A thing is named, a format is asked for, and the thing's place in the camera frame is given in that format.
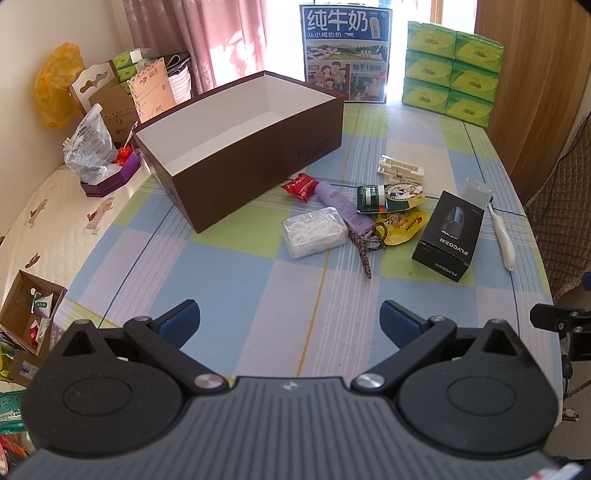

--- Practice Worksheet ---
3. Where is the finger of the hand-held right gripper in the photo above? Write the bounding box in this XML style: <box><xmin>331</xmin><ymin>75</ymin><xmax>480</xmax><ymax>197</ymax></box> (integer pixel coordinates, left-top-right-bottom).
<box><xmin>568</xmin><ymin>324</ymin><xmax>591</xmax><ymax>363</ymax></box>
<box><xmin>530</xmin><ymin>302</ymin><xmax>591</xmax><ymax>334</ymax></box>

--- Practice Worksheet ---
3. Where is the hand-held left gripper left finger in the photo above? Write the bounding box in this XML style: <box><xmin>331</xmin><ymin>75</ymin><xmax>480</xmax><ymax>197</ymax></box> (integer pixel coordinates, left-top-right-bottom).
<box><xmin>46</xmin><ymin>299</ymin><xmax>230</xmax><ymax>396</ymax></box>

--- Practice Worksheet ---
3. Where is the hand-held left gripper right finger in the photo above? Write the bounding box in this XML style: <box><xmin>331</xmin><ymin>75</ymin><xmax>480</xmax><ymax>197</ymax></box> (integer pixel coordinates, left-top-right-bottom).
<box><xmin>350</xmin><ymin>299</ymin><xmax>532</xmax><ymax>396</ymax></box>

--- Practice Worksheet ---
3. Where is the leopard print cord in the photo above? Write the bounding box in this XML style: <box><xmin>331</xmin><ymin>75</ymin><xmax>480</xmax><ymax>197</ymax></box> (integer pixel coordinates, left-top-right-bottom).
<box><xmin>347</xmin><ymin>222</ymin><xmax>389</xmax><ymax>279</ymax></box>

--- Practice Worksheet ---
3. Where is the white handled brush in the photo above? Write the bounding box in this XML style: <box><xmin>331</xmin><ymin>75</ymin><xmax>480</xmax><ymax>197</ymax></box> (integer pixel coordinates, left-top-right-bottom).
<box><xmin>487</xmin><ymin>199</ymin><xmax>516</xmax><ymax>271</ymax></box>

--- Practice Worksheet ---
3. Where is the yellow snack packet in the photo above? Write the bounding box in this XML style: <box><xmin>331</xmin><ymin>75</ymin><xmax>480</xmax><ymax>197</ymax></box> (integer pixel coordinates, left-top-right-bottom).
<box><xmin>376</xmin><ymin>208</ymin><xmax>428</xmax><ymax>246</ymax></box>

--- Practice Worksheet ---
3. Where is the black product box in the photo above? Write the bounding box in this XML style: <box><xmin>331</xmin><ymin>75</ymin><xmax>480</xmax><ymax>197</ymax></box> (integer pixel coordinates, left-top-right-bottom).
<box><xmin>412</xmin><ymin>190</ymin><xmax>485</xmax><ymax>283</ymax></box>

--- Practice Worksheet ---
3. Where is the clear floss pick box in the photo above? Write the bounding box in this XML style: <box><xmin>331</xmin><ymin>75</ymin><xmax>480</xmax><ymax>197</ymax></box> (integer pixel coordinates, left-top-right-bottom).
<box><xmin>281</xmin><ymin>207</ymin><xmax>348</xmax><ymax>259</ymax></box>

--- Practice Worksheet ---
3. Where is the green white snack packet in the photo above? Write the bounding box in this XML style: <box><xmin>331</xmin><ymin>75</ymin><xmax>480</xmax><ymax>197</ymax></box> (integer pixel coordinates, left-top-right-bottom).
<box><xmin>356</xmin><ymin>182</ymin><xmax>426</xmax><ymax>215</ymax></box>

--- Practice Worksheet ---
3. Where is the purple tube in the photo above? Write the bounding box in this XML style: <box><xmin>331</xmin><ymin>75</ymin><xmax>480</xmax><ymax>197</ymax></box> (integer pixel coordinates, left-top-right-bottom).
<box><xmin>315</xmin><ymin>181</ymin><xmax>376</xmax><ymax>237</ymax></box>

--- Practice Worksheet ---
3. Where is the white hair clip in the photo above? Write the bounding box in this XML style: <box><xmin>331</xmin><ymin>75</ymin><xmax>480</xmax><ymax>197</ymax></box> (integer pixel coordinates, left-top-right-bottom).
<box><xmin>376</xmin><ymin>155</ymin><xmax>426</xmax><ymax>182</ymax></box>

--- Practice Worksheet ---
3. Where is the brown cardboard box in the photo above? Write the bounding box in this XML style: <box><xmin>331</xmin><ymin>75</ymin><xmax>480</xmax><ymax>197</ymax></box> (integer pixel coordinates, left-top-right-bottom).
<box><xmin>132</xmin><ymin>70</ymin><xmax>345</xmax><ymax>234</ymax></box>

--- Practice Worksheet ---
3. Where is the red snack packet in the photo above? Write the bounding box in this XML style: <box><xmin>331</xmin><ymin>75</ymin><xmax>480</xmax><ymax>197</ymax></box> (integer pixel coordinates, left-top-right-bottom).
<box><xmin>281</xmin><ymin>173</ymin><xmax>320</xmax><ymax>203</ymax></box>

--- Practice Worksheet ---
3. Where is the checked cloth desktop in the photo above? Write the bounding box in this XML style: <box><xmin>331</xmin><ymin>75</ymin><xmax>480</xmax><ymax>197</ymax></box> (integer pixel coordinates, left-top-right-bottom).
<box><xmin>53</xmin><ymin>99</ymin><xmax>566</xmax><ymax>423</ymax></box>

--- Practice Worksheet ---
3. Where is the brown quilted chair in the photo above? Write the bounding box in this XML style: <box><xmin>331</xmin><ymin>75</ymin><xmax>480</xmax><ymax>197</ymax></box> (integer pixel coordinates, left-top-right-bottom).
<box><xmin>524</xmin><ymin>111</ymin><xmax>591</xmax><ymax>301</ymax></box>

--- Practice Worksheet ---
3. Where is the purple hexagonal box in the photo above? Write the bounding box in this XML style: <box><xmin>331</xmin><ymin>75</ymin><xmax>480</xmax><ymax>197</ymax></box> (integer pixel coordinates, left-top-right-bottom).
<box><xmin>81</xmin><ymin>150</ymin><xmax>140</xmax><ymax>198</ymax></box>

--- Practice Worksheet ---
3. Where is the small open cardboard box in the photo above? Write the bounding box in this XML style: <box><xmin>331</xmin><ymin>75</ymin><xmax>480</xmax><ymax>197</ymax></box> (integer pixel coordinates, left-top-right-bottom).
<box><xmin>0</xmin><ymin>270</ymin><xmax>68</xmax><ymax>365</ymax></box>

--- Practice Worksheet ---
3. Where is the cream cartoon print blanket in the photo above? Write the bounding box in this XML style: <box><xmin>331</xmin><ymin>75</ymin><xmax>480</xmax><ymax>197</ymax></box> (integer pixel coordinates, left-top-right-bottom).
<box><xmin>0</xmin><ymin>134</ymin><xmax>153</xmax><ymax>319</ymax></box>

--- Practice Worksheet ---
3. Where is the clear printed plastic bag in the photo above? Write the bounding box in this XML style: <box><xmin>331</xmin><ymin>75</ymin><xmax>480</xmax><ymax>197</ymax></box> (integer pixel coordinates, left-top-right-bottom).
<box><xmin>63</xmin><ymin>104</ymin><xmax>122</xmax><ymax>183</ymax></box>

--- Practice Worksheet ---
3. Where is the large open cardboard box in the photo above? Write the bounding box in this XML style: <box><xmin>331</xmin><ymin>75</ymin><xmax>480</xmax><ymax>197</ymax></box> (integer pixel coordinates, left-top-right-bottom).
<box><xmin>90</xmin><ymin>58</ymin><xmax>174</xmax><ymax>139</ymax></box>

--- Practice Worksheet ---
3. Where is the stack of white buckets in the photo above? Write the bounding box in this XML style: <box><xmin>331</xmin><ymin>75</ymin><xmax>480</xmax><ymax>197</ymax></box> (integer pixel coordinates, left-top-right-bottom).
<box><xmin>159</xmin><ymin>52</ymin><xmax>192</xmax><ymax>104</ymax></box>

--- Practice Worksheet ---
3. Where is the wooden wardrobe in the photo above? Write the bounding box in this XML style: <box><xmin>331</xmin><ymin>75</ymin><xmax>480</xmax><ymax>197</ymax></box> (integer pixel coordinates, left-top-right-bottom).
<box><xmin>475</xmin><ymin>0</ymin><xmax>591</xmax><ymax>204</ymax></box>

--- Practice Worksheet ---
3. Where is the stack of green tissue packs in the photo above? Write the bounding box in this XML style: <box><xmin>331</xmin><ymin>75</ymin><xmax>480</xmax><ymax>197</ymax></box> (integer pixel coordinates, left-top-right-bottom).
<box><xmin>401</xmin><ymin>21</ymin><xmax>503</xmax><ymax>129</ymax></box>

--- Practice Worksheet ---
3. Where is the white wooden chair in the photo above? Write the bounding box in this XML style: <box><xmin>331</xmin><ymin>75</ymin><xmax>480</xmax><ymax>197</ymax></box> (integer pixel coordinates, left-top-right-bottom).
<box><xmin>69</xmin><ymin>60</ymin><xmax>120</xmax><ymax>118</ymax></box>

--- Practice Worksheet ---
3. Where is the yellow plastic bag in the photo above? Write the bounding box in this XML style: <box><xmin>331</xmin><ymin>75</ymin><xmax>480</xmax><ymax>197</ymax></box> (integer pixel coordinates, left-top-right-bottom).
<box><xmin>33</xmin><ymin>42</ymin><xmax>86</xmax><ymax>129</ymax></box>

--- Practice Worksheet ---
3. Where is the blue milk carton box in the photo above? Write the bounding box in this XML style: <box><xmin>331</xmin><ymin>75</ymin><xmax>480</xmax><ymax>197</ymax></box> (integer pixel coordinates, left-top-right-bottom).
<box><xmin>299</xmin><ymin>4</ymin><xmax>392</xmax><ymax>104</ymax></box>

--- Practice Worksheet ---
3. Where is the pink curtain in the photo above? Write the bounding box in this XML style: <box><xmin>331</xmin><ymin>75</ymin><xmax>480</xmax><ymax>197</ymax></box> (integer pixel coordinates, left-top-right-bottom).
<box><xmin>124</xmin><ymin>0</ymin><xmax>308</xmax><ymax>93</ymax></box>

